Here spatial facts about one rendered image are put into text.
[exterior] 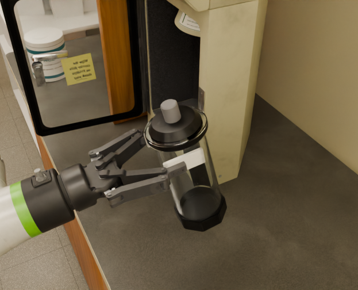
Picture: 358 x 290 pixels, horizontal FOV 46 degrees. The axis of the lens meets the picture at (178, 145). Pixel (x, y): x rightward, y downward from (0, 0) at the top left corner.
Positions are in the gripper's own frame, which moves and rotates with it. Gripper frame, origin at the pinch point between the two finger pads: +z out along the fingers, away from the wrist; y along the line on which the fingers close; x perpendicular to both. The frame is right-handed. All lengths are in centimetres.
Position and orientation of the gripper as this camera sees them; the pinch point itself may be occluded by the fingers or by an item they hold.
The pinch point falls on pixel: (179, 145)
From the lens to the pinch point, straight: 72.8
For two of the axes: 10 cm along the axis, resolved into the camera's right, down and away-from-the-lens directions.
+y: -3.9, -5.2, 7.7
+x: 1.9, 7.7, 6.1
